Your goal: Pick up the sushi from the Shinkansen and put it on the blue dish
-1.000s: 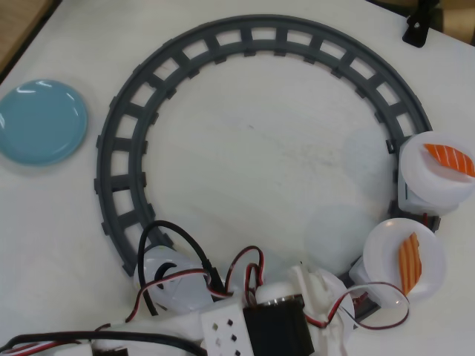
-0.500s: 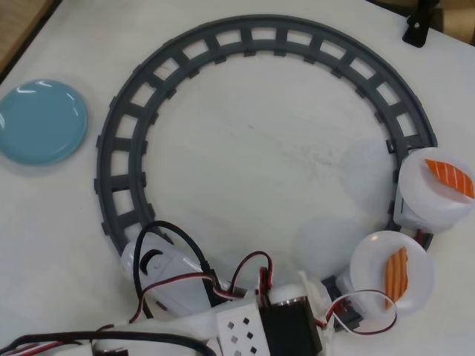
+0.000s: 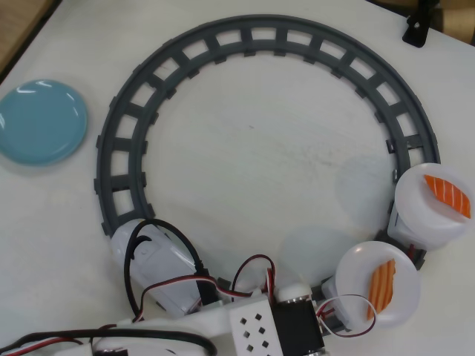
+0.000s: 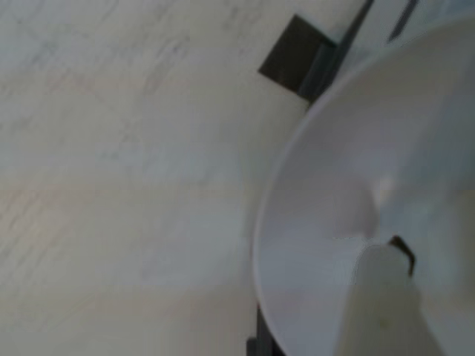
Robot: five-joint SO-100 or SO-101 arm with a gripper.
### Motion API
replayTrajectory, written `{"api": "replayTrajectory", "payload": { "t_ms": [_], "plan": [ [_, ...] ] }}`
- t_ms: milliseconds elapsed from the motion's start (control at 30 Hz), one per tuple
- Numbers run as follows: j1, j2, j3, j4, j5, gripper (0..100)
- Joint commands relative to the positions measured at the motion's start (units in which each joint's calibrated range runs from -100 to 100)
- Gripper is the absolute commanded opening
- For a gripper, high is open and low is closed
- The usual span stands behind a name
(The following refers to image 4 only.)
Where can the grey circular toy track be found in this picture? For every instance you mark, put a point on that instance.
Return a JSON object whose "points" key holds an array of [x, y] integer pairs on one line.
{"points": [[293, 59]]}

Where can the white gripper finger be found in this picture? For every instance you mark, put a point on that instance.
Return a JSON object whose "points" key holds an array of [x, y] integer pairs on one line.
{"points": [[382, 315]]}

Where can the white dish behind locomotive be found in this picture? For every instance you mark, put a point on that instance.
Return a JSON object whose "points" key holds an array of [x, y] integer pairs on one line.
{"points": [[315, 222]]}

